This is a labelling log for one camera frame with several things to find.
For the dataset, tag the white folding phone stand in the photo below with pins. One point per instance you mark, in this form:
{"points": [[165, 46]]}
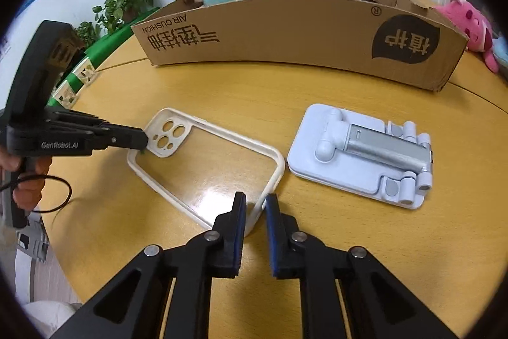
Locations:
{"points": [[364, 155]]}

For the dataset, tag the light blue plush toy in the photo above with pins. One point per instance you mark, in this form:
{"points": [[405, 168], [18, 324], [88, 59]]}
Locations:
{"points": [[500, 53]]}

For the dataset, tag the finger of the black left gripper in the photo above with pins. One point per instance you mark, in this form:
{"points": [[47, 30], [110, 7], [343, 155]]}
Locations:
{"points": [[119, 136]]}

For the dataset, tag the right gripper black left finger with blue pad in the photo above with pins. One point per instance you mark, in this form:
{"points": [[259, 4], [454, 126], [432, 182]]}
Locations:
{"points": [[165, 293]]}

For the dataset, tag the brown cardboard box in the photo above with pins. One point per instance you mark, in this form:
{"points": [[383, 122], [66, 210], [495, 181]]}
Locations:
{"points": [[398, 40]]}

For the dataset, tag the white clear phone case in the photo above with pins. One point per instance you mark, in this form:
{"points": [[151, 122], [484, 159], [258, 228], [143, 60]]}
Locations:
{"points": [[198, 167]]}

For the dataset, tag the person left hand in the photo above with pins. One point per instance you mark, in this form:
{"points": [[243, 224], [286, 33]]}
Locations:
{"points": [[27, 194]]}

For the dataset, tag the pink bear plush toy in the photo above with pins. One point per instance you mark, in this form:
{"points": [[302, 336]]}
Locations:
{"points": [[475, 25]]}

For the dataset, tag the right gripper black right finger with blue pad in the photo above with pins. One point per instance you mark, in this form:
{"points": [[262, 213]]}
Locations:
{"points": [[345, 293]]}

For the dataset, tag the green potted plants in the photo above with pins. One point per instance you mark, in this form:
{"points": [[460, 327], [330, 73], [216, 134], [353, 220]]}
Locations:
{"points": [[111, 16]]}

